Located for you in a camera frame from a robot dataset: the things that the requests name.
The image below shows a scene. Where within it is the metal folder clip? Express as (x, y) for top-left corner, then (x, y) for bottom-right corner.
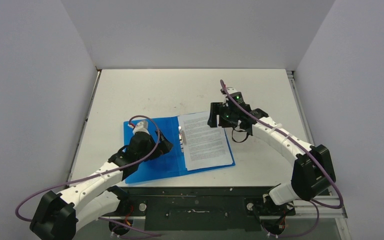
(178, 126), (187, 153)

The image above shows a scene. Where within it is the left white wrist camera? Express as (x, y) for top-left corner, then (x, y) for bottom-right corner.
(132, 120), (150, 135)

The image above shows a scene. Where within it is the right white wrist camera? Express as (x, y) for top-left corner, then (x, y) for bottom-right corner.
(224, 87), (240, 98)

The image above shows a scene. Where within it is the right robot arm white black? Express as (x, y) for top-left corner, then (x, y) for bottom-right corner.
(207, 95), (336, 215)

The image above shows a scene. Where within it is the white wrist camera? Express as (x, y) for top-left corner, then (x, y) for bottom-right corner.
(132, 120), (150, 135)
(224, 87), (240, 98)

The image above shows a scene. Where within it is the printed text paper sheet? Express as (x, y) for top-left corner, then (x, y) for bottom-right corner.
(177, 111), (234, 172)

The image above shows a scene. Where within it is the aluminium frame rail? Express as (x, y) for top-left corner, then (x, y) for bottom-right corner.
(286, 70), (352, 240)

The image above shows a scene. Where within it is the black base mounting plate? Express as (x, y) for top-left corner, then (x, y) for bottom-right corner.
(107, 186), (296, 232)

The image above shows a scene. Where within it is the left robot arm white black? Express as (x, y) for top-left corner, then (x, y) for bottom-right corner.
(29, 130), (173, 240)

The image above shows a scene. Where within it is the blue plastic folder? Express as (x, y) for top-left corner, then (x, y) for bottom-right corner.
(123, 112), (235, 184)

